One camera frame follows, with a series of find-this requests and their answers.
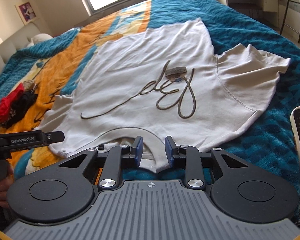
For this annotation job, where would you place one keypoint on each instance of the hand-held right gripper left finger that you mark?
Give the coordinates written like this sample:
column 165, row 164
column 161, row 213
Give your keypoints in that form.
column 139, row 152

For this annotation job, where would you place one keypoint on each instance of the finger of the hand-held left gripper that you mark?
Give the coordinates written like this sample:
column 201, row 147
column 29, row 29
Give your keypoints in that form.
column 55, row 137

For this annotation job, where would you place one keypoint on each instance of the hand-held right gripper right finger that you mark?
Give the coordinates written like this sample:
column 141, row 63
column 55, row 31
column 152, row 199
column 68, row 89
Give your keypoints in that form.
column 169, row 152

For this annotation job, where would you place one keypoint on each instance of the white t-shirt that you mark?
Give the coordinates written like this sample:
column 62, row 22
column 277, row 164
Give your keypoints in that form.
column 140, row 80

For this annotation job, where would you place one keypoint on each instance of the person's left hand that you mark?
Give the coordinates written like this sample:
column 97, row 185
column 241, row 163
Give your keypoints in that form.
column 1, row 198

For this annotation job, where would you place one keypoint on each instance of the black cloth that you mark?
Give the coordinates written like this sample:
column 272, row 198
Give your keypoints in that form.
column 25, row 102

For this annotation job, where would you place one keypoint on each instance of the red cloth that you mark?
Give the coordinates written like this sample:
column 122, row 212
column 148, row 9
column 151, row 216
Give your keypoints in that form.
column 10, row 102

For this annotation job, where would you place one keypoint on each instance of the beige crumpled cloth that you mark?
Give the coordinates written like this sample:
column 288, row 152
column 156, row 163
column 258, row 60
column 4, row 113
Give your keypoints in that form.
column 30, row 85

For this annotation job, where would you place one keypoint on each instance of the white padded headboard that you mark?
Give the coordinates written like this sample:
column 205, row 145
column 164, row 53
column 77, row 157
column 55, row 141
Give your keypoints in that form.
column 5, row 52

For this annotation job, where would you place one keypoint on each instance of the orange and teal printed blanket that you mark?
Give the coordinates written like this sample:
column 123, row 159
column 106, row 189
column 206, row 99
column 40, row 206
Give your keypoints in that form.
column 240, row 30

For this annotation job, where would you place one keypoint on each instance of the framed wall picture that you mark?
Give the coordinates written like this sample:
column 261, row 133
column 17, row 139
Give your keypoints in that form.
column 26, row 11

